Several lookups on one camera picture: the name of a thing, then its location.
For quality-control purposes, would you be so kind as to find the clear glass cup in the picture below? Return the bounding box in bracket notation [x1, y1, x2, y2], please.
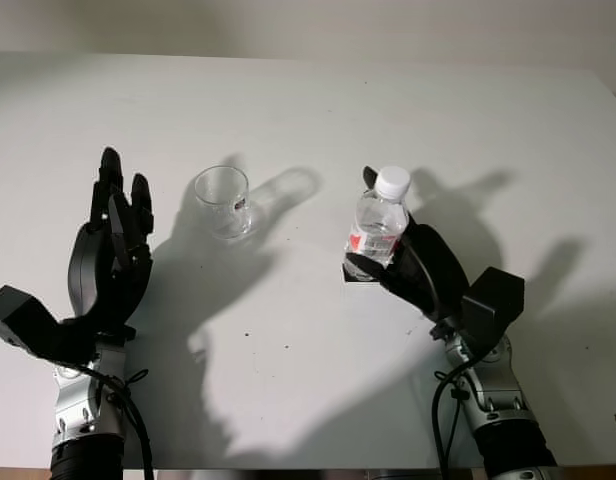
[194, 166, 264, 240]

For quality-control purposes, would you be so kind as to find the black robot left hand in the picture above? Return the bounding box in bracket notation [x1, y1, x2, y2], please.
[67, 146, 156, 332]

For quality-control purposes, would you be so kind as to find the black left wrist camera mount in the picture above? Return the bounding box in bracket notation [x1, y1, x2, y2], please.
[0, 284, 103, 364]

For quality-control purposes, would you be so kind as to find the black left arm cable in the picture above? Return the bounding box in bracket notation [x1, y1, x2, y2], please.
[73, 362, 156, 480]

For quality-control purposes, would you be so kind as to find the clear water bottle red label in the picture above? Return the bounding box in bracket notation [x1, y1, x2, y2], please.
[343, 165, 414, 275]

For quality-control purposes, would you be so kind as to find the black tape rectangle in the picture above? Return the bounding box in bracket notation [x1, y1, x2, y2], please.
[341, 264, 385, 287]

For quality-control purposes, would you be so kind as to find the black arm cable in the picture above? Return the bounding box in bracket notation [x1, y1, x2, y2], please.
[73, 362, 156, 480]
[431, 349, 490, 480]

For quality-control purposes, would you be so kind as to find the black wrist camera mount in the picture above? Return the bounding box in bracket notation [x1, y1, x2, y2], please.
[0, 284, 103, 364]
[459, 266, 526, 362]

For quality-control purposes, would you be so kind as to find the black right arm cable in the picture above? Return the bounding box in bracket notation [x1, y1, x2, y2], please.
[431, 349, 490, 480]

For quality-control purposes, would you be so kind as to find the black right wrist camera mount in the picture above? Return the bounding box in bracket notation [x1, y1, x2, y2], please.
[459, 266, 526, 362]

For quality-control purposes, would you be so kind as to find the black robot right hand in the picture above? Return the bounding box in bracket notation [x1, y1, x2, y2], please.
[343, 165, 471, 322]

